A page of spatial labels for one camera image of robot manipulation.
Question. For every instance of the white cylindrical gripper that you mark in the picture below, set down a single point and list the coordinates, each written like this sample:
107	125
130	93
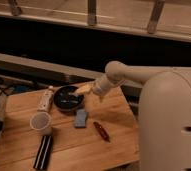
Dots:
100	87

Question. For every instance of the black ceramic bowl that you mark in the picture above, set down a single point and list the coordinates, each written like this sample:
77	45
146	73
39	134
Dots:
64	99

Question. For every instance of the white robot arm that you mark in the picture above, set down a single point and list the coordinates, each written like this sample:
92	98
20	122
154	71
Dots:
164	112

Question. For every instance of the blue sponge block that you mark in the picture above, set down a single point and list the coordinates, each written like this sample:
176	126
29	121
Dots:
80	118

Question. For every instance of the wooden table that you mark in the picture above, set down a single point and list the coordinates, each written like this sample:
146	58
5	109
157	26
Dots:
73	149

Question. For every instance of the white plastic cup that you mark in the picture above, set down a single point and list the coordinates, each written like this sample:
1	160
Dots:
41	123

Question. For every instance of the grey metal rail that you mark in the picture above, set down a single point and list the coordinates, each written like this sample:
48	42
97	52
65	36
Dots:
46	70

